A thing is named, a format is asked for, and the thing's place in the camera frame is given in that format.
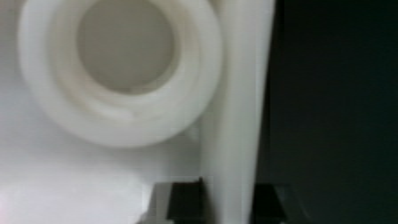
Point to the white square table top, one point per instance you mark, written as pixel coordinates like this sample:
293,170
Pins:
133,81

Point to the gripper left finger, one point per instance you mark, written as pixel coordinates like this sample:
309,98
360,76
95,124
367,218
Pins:
181,203

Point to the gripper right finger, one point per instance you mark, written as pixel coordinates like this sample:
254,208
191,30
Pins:
277,210

